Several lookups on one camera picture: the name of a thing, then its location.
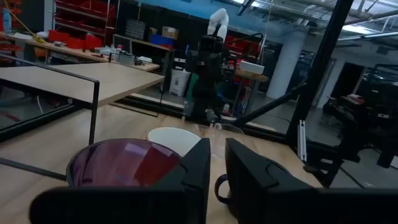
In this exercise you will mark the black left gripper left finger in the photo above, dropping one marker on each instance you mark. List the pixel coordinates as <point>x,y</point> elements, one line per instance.
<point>192,186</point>

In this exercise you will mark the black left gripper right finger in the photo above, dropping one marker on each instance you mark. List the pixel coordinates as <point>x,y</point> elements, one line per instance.
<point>255,193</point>

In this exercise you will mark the large black mug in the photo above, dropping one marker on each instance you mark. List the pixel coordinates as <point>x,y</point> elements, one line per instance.
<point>217,191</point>

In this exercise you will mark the orange mug white inside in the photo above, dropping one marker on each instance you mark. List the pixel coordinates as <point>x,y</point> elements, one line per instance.
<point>174,140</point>

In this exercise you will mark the clear glass cup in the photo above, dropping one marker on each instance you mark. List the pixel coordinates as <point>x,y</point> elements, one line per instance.
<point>233,133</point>
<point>202,129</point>

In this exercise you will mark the purple plastic tumbler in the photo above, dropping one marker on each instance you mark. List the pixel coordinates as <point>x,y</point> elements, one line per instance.
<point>118,161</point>

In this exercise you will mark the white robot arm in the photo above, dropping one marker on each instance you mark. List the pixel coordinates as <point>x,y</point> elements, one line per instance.
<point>217,21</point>

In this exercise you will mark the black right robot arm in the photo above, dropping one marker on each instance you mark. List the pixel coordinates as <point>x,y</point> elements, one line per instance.
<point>203,93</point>

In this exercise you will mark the white trash bin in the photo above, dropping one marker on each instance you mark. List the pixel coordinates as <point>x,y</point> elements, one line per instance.
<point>178,82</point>

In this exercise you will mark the white flat box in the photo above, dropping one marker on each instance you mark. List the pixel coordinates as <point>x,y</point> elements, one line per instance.
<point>252,67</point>

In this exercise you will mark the round wooden table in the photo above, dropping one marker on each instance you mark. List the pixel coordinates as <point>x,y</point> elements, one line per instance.
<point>252,76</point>

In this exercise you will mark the cardboard box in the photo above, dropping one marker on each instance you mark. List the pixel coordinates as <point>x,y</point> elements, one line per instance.
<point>170,32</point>

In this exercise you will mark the blue storage bin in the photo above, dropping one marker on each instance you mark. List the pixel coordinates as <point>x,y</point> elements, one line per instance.
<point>161,40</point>

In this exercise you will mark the silver aluminium extrusion piece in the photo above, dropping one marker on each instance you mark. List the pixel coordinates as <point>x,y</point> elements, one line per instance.
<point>301,140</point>

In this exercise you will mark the red storage bin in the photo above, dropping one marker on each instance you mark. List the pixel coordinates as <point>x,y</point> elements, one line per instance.
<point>76,43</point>
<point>94,42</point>
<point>59,35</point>

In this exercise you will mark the wooden workbench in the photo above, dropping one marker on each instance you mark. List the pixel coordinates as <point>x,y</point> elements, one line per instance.
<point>77,53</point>

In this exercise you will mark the red bin rack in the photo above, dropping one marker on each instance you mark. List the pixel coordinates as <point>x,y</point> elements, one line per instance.
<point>84,12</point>

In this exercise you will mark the black metal rig frame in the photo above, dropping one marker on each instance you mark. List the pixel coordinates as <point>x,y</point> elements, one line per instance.
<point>323,77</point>

